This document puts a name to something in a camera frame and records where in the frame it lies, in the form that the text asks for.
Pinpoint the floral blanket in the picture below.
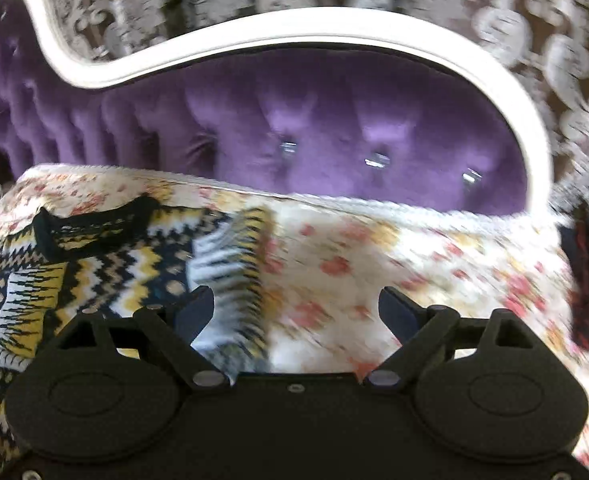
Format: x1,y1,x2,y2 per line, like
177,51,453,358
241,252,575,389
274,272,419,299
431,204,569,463
0,162,589,480

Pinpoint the navy yellow patterned knit sweater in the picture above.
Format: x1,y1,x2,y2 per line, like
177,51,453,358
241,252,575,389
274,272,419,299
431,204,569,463
0,195,275,480

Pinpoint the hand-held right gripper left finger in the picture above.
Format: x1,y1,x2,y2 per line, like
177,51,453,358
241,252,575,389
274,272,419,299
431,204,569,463
49,285,235,393

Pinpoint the damask patterned curtain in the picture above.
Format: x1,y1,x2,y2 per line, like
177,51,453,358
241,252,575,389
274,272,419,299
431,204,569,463
0,0,589,226

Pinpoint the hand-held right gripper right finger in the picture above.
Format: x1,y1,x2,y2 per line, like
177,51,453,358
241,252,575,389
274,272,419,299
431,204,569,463
363,286,539,393

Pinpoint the purple tufted sofa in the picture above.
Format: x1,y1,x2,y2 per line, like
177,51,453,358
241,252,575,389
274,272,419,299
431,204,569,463
0,0,555,217

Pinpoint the dark cloth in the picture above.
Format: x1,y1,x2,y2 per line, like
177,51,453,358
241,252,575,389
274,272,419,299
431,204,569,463
557,205,589,356

